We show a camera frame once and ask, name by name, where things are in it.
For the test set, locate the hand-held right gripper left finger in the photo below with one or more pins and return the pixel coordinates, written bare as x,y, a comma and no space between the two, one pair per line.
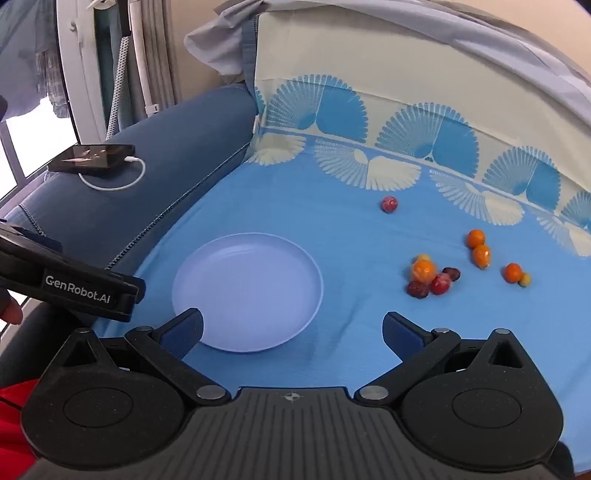
182,333

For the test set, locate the polka-dot covered pole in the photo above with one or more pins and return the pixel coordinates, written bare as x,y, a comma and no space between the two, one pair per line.
117,83

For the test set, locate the plastic-wrapped orange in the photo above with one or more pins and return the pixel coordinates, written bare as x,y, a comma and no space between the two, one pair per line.
423,271
481,256

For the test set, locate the small bare orange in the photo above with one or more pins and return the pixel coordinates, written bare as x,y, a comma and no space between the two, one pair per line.
511,272
475,237

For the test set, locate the red garment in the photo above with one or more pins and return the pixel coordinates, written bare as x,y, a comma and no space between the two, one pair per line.
11,429

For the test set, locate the black smartphone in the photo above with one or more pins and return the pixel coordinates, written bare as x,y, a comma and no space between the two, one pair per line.
92,157

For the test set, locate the small yellow-green round fruit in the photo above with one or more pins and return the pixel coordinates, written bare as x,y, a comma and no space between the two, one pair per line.
525,279
422,256

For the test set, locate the grey curtain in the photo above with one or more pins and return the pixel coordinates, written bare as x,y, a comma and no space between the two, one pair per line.
164,50

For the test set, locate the white pipe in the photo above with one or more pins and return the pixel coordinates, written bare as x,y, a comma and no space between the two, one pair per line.
141,60

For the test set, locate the blue fan-print bedsheet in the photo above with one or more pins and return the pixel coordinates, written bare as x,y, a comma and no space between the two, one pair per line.
360,258

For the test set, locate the person's left hand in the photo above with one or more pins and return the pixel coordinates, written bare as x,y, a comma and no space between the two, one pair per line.
10,311

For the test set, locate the dark blue cushion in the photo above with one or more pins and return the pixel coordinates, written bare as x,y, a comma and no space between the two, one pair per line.
248,55

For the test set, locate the plastic-wrapped red fruit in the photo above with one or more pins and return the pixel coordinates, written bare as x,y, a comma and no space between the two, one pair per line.
440,284
389,204

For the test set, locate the white pipe clip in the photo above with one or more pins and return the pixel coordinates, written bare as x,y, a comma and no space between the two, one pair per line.
153,108

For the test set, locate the light blue round plate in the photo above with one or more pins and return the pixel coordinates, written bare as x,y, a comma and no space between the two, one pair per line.
249,295

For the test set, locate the white window frame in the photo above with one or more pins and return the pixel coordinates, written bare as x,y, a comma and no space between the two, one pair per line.
81,83

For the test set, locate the blue sofa cushion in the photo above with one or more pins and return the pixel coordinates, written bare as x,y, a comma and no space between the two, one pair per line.
175,138

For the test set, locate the dark red jujube date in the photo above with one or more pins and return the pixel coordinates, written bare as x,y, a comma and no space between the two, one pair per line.
453,274
417,290

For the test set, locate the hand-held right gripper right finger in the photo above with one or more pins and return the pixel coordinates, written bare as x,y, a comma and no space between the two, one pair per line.
399,334

